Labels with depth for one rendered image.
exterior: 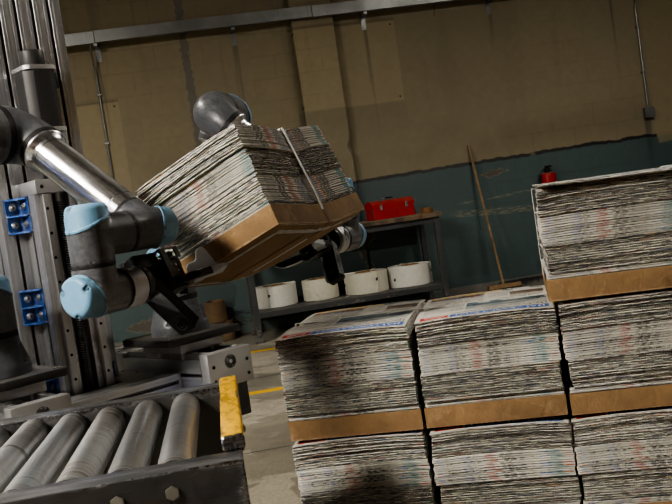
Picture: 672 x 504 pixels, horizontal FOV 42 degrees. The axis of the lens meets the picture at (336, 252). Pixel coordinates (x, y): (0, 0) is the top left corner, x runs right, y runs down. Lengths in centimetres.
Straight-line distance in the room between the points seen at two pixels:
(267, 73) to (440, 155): 185
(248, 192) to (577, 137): 761
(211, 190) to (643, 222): 84
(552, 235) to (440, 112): 700
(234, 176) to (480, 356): 61
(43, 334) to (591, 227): 134
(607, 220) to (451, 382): 45
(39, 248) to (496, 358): 113
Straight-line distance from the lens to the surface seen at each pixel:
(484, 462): 187
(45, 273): 225
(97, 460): 129
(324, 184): 192
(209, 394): 160
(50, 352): 230
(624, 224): 180
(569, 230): 180
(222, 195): 175
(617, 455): 187
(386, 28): 878
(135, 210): 162
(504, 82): 898
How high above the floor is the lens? 109
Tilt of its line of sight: 3 degrees down
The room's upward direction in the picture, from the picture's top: 8 degrees counter-clockwise
